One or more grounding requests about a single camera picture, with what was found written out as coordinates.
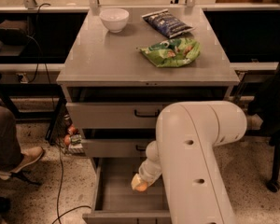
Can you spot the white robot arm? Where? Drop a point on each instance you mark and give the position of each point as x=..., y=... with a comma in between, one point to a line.
x=183, y=156

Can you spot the grey metal drawer cabinet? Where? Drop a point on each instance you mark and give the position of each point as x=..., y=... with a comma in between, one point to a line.
x=102, y=59

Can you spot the grey middle drawer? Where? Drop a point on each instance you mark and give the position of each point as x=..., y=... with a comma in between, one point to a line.
x=116, y=143

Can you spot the wire basket with cans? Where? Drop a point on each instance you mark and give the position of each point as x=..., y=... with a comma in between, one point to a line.
x=66, y=135

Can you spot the dark blue chip bag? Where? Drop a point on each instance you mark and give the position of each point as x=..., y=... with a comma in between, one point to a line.
x=166, y=23

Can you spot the grey top drawer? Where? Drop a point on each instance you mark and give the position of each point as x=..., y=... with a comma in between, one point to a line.
x=129, y=107

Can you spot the dark brown box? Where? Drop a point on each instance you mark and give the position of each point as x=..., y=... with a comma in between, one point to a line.
x=14, y=32

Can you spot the white ceramic bowl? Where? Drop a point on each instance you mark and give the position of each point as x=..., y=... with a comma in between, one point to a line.
x=114, y=19

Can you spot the green chip bag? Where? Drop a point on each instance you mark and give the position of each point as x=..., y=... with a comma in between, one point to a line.
x=172, y=53

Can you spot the person's leg brown trousers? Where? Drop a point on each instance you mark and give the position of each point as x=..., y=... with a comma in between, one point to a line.
x=10, y=151

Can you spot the grey open bottom drawer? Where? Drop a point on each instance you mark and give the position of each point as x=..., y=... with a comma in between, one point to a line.
x=114, y=201

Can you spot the tan shoe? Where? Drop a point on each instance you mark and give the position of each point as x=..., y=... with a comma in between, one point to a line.
x=27, y=158

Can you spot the orange fruit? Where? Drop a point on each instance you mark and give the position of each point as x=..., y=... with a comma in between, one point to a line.
x=141, y=187

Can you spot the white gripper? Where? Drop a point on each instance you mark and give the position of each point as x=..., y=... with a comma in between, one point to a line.
x=146, y=174

